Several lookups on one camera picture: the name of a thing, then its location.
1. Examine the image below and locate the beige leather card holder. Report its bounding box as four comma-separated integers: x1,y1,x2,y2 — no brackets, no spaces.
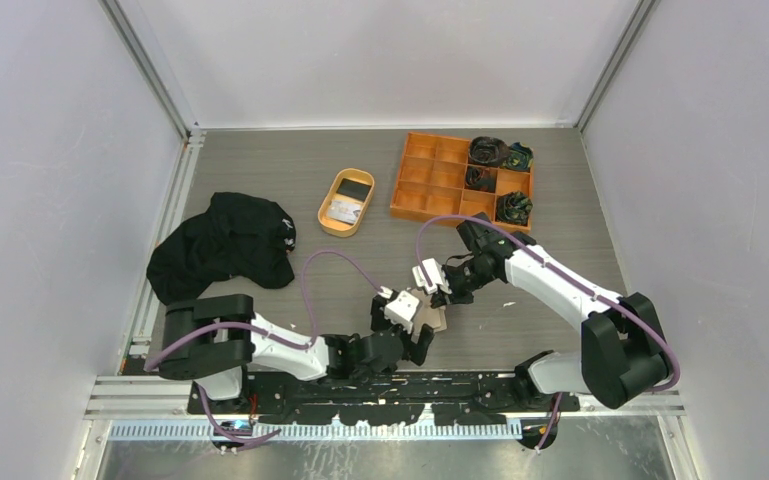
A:
408,288,447,340

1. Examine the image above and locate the silver credit card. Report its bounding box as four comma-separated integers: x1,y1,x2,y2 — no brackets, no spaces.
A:
326,199,363,225

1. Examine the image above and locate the yellow oval tray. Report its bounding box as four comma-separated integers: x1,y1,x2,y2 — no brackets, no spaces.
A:
317,168,375,238

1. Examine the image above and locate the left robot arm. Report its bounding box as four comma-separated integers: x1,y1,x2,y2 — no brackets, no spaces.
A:
145,289,442,413

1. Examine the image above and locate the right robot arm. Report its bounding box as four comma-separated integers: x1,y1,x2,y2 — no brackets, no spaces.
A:
413,214,681,411

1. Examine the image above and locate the dark rolled tie middle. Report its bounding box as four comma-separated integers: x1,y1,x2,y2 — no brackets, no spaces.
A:
464,165,498,194

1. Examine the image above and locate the dark rolled tie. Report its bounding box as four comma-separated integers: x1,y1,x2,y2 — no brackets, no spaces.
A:
464,165,498,194
468,136,510,167

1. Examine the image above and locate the orange compartment organizer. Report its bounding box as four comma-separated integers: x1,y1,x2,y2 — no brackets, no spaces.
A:
390,132,534,233

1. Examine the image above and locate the dark rolled tie top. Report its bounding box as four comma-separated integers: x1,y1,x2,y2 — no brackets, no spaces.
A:
468,136,510,167

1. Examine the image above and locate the green patterned rolled tie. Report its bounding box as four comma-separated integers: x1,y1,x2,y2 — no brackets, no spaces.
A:
503,142,534,173

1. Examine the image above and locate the black cloth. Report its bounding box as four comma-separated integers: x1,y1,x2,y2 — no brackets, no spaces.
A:
146,192,297,305

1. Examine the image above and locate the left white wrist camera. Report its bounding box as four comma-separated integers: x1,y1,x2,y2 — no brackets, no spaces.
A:
383,291,422,334

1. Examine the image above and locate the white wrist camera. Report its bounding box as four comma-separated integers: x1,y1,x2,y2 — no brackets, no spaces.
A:
383,291,422,334
412,258,451,296

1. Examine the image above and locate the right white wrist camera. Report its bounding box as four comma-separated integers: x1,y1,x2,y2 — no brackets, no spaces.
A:
412,258,451,296

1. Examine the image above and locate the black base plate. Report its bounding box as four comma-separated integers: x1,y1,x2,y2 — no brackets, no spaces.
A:
209,371,553,426

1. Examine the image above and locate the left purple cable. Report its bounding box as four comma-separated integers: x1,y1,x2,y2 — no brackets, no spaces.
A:
144,248,392,454

